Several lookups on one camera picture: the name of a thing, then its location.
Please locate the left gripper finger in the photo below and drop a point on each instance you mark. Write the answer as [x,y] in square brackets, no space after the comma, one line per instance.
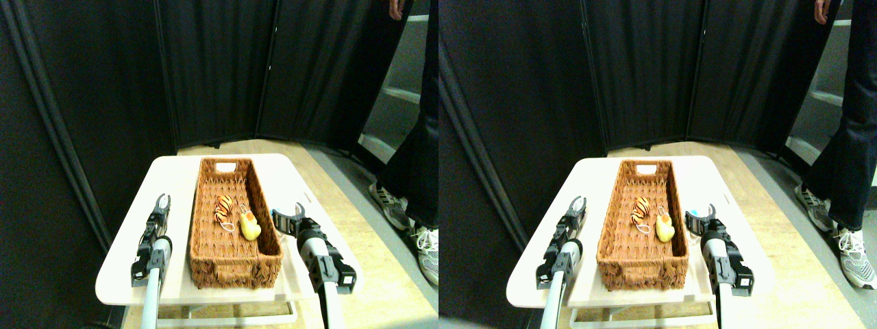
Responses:
[569,207]
[156,205]
[582,206]
[167,205]

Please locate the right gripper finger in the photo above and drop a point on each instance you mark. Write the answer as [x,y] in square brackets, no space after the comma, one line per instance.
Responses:
[694,225]
[711,213]
[300,212]
[282,221]

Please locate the blue and white toy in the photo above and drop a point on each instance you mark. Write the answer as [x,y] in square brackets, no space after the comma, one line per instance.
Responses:
[696,212]

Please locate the yellow duck toy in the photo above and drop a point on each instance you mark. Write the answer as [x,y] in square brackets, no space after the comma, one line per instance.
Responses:
[251,229]
[664,232]

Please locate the orange tiger toy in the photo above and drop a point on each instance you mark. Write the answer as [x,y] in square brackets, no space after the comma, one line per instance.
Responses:
[640,209]
[223,208]

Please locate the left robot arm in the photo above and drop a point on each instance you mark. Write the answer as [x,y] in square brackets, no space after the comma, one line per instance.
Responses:
[553,301]
[151,301]

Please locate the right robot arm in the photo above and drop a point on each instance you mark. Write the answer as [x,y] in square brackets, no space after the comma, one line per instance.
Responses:
[310,243]
[712,248]

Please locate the person's hand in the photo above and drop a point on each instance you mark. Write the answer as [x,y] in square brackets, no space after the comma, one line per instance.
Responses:
[396,8]
[821,10]

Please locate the low white table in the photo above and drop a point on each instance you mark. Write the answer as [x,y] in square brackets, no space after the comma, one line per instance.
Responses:
[270,168]
[688,170]

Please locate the brown wicker basket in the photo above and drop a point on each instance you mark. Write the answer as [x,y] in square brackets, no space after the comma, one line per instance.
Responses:
[640,273]
[233,271]

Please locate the curtain stand pole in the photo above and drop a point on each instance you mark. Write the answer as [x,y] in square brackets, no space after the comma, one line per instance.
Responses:
[58,123]
[476,127]

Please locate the person's legs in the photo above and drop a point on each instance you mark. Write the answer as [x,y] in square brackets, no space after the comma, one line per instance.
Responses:
[418,157]
[856,137]

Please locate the black bracket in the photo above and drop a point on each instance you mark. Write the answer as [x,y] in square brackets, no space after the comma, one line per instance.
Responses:
[743,281]

